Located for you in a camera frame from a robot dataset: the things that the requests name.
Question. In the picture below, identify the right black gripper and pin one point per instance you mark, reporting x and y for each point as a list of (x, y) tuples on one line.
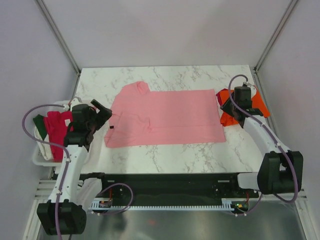
[(225, 108)]

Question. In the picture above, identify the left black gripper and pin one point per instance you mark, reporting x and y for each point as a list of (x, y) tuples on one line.
[(103, 116)]

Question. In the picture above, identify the pink t shirt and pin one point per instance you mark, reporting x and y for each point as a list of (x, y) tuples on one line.
[(143, 117)]

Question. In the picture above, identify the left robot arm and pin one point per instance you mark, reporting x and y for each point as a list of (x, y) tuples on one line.
[(65, 212)]

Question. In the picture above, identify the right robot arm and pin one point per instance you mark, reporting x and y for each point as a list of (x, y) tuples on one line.
[(281, 168)]

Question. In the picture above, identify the orange folded t shirt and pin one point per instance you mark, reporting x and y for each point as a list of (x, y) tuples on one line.
[(257, 102)]

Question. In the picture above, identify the dark red folded t shirt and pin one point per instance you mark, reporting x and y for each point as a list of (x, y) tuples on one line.
[(221, 98)]

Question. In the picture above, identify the magenta t shirt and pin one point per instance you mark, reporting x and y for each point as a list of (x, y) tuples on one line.
[(56, 124)]

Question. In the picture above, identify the dark green t shirt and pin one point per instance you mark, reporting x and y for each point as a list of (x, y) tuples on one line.
[(40, 126)]

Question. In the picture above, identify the white t shirt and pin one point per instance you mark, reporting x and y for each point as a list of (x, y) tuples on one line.
[(45, 149)]

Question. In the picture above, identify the white laundry basket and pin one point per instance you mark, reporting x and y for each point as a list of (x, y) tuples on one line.
[(57, 152)]

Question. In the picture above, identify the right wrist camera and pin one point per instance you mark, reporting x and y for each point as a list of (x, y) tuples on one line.
[(253, 89)]

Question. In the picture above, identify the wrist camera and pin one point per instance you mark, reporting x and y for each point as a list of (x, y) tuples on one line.
[(72, 103), (253, 89)]

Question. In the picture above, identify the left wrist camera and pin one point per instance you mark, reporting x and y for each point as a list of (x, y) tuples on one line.
[(72, 103)]

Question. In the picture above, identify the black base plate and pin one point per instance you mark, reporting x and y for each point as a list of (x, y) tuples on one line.
[(177, 189)]

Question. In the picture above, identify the white cable duct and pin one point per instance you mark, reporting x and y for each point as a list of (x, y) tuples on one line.
[(98, 205)]

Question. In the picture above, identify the left aluminium frame post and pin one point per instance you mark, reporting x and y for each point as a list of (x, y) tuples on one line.
[(58, 35)]

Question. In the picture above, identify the aluminium frame post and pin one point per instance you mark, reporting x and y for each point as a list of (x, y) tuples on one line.
[(58, 35), (275, 35)]

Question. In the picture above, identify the right aluminium frame post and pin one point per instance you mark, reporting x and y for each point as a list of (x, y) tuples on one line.
[(275, 35)]

